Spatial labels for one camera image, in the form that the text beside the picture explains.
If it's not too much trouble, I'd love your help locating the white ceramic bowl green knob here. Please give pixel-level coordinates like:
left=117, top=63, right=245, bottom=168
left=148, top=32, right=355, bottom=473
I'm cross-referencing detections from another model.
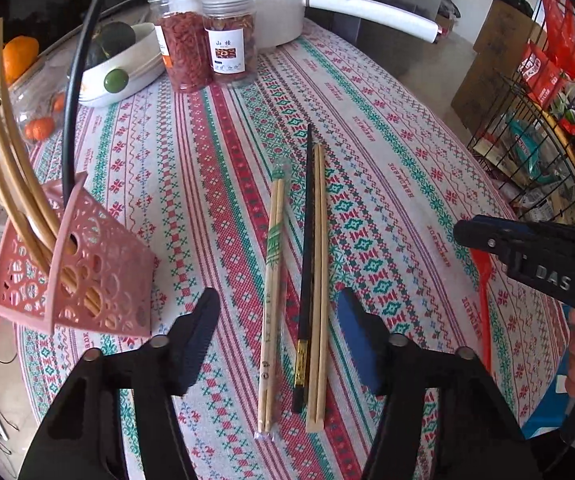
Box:
left=75, top=22, right=166, bottom=109

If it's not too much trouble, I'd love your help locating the pink perforated plastic basket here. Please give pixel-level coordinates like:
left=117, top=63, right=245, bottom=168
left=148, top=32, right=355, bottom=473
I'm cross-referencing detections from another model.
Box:
left=0, top=172, right=158, bottom=339

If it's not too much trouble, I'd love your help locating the patterned striped tablecloth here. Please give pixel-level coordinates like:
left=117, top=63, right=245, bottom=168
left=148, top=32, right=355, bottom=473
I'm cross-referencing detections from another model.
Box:
left=15, top=17, right=574, bottom=480

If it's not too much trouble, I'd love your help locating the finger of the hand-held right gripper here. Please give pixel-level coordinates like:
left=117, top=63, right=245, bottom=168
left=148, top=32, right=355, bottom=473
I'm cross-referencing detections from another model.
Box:
left=453, top=214, right=575, bottom=262

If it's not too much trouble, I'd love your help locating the teal packet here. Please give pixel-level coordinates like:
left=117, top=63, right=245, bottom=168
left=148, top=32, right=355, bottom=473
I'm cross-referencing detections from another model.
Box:
left=505, top=120, right=575, bottom=187

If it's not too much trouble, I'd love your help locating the clear jar of goji berries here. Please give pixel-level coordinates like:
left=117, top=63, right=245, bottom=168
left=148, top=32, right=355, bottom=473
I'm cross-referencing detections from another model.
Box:
left=146, top=0, right=214, bottom=94

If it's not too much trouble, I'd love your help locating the clear jar of dried hawthorn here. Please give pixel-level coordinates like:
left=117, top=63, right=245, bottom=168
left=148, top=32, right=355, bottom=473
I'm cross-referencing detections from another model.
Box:
left=202, top=0, right=260, bottom=89

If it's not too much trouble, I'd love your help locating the black chopstick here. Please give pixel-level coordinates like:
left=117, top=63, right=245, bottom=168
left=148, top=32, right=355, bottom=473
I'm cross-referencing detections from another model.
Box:
left=292, top=122, right=316, bottom=415
left=62, top=0, right=124, bottom=261

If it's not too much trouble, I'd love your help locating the red plastic bag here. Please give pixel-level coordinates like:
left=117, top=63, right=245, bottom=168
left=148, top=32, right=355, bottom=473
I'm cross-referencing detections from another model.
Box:
left=537, top=0, right=575, bottom=79

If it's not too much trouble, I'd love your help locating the bamboo chopsticks green print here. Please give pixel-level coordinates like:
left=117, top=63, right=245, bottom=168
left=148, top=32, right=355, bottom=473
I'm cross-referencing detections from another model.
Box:
left=258, top=157, right=293, bottom=442

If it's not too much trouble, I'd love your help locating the large orange with stem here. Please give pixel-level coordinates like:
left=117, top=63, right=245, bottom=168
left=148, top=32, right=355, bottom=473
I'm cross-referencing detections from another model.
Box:
left=2, top=35, right=40, bottom=86

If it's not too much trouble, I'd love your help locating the large brown cardboard box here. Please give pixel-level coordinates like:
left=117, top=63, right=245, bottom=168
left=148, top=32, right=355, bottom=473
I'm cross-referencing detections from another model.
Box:
left=450, top=0, right=544, bottom=137

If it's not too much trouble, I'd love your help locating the dark green squash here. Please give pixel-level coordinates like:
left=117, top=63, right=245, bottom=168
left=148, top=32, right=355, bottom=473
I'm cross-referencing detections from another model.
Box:
left=90, top=21, right=138, bottom=61

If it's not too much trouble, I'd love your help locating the red printed snack packet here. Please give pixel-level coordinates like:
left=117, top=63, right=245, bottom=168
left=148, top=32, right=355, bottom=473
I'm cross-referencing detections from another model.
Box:
left=517, top=42, right=571, bottom=110

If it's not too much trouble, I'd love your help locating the white electric pot with handle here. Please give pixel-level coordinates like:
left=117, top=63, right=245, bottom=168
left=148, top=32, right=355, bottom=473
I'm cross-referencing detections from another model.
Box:
left=156, top=0, right=441, bottom=52

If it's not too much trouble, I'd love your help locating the clear glass jar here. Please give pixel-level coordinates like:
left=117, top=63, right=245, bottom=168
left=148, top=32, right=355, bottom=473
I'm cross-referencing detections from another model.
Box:
left=8, top=57, right=71, bottom=149

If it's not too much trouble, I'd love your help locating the small cardboard box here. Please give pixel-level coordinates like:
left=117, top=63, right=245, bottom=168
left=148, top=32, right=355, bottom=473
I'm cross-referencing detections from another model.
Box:
left=436, top=11, right=461, bottom=37

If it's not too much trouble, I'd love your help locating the black wire rack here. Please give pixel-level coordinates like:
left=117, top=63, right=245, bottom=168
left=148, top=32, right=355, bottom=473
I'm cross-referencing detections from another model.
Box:
left=466, top=0, right=575, bottom=222

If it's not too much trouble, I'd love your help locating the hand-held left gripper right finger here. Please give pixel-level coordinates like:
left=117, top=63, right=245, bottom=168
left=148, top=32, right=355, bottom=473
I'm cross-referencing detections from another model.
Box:
left=336, top=287, right=541, bottom=480

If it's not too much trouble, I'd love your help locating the blue plastic item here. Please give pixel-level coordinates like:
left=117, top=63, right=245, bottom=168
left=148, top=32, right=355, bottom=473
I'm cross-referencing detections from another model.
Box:
left=521, top=359, right=569, bottom=437

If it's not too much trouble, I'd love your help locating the red plastic spoon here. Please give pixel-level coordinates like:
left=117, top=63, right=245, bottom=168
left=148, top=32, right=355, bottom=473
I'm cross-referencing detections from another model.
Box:
left=469, top=249, right=495, bottom=372

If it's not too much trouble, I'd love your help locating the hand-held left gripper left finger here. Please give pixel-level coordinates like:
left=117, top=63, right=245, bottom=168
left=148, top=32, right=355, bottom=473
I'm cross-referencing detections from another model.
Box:
left=18, top=287, right=221, bottom=480

